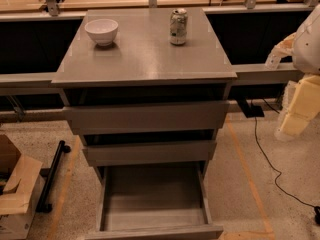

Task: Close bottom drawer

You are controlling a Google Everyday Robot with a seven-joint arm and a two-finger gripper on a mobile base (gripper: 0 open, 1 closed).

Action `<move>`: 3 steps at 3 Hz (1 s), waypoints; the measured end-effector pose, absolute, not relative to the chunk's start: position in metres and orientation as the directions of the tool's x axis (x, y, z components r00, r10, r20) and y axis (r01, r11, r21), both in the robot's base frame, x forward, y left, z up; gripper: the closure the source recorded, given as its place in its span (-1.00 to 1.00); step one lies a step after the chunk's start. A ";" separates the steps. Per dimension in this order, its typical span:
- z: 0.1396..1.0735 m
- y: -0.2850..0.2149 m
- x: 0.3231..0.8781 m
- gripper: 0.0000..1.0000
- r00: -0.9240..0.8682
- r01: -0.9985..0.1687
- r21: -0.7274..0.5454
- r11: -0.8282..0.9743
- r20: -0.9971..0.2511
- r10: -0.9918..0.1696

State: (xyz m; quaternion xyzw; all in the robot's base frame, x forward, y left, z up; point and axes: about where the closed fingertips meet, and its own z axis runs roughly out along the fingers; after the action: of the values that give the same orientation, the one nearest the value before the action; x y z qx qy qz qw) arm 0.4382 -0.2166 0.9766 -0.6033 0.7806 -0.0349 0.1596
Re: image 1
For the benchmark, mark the grey metal rail shelf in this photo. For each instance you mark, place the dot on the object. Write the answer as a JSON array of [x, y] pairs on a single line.
[[247, 74]]

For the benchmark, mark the grey middle drawer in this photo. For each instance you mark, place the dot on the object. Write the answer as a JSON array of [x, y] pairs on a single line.
[[149, 153]]

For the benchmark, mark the clear plastic bottle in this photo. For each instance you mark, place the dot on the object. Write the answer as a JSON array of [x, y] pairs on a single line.
[[273, 60]]

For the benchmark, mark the white ceramic bowl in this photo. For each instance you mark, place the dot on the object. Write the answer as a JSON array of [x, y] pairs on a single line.
[[102, 31]]

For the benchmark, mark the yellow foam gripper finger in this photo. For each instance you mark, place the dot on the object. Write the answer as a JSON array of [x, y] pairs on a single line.
[[300, 105]]

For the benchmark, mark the black metal bar stand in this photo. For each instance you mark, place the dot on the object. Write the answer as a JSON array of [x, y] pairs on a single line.
[[49, 174]]

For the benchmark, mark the black bracket under rail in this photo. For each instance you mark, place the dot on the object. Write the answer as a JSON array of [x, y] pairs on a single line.
[[249, 109]]

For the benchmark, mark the grey top drawer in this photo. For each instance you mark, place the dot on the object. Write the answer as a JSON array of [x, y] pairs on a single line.
[[138, 118]]

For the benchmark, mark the crumpled white soda can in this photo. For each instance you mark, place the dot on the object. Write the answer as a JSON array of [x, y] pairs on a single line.
[[178, 26]]

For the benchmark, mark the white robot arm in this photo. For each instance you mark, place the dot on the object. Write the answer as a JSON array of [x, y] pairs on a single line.
[[304, 48]]

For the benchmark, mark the grey drawer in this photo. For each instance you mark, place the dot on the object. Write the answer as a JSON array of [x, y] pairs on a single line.
[[154, 202], [149, 153], [138, 118]]

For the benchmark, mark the open cardboard box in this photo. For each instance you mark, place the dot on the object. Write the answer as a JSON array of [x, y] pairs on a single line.
[[21, 192]]

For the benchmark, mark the grey bottom drawer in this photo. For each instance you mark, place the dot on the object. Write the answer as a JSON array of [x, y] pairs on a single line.
[[154, 202]]

